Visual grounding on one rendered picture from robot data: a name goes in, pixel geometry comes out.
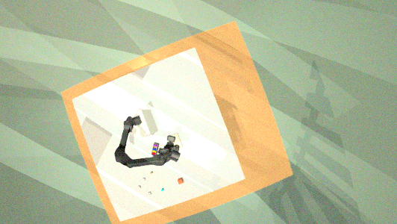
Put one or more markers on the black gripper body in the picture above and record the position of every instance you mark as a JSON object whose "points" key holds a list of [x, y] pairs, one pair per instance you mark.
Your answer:
{"points": [[171, 140]]}

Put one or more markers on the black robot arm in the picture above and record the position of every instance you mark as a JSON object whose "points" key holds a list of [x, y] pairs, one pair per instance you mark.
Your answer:
{"points": [[165, 154]]}

